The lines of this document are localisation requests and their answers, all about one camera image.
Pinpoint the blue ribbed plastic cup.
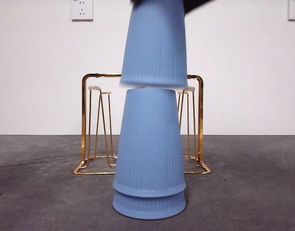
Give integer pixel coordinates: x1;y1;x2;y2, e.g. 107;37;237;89
120;0;188;88
112;88;187;198
112;186;187;220

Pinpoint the gold wire cup holder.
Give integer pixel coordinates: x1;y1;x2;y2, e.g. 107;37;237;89
73;73;212;176

